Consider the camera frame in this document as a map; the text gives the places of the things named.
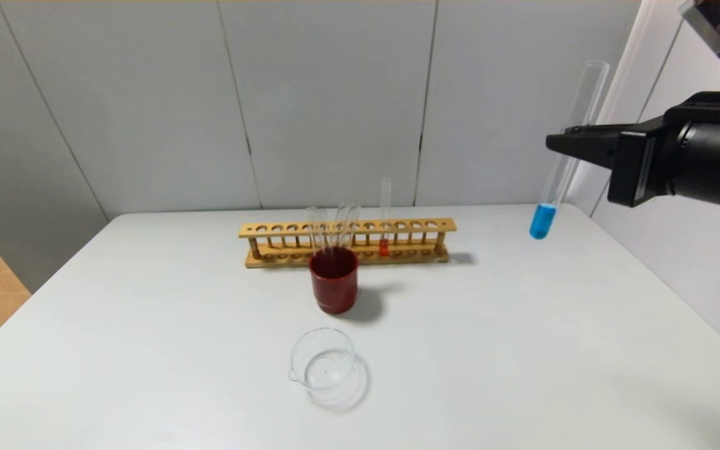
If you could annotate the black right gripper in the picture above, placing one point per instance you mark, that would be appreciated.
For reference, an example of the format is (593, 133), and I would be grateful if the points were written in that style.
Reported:
(638, 164)

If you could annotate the test tube with blue pigment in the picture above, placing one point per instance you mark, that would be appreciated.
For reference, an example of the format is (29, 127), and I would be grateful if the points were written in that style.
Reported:
(542, 222)

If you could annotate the test tube with red pigment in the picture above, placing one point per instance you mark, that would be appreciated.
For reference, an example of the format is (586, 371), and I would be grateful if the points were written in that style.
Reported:
(384, 247)

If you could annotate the empty glass test tube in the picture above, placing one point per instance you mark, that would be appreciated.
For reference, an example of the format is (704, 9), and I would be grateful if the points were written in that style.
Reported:
(314, 228)
(340, 225)
(324, 230)
(352, 226)

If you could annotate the wooden test tube rack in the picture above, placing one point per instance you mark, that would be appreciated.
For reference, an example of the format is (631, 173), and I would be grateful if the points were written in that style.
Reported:
(347, 260)

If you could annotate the red plastic cup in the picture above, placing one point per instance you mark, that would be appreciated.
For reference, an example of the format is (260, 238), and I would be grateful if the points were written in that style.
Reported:
(334, 287)

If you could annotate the clear glass dish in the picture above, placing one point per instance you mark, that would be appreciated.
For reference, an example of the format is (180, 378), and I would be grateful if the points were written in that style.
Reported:
(324, 369)

